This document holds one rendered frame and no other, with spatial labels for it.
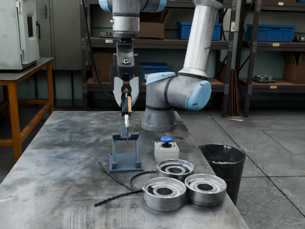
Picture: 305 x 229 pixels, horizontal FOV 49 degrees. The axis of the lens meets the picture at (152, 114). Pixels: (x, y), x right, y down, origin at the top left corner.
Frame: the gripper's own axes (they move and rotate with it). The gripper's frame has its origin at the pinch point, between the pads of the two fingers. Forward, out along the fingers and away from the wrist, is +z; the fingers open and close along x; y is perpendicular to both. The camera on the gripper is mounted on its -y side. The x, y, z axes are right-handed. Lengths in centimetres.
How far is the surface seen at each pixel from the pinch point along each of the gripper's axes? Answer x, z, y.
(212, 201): -18.9, 18.0, -26.9
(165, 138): -12.8, 12.2, 2.5
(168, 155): -13.3, 17.1, -0.1
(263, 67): -228, 39, 372
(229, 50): -152, 10, 315
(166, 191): -8.8, 17.8, -21.0
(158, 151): -10.0, 15.5, 0.1
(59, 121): 26, 20, 47
